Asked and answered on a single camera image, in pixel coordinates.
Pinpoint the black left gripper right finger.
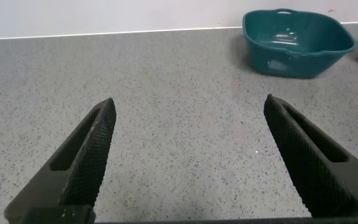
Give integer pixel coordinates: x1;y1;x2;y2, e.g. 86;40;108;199
263;93;358;218

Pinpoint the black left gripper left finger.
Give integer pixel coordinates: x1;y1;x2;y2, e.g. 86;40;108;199
4;97;117;224

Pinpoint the teal square plastic basin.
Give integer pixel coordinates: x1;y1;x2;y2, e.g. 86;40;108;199
242;8;358;78

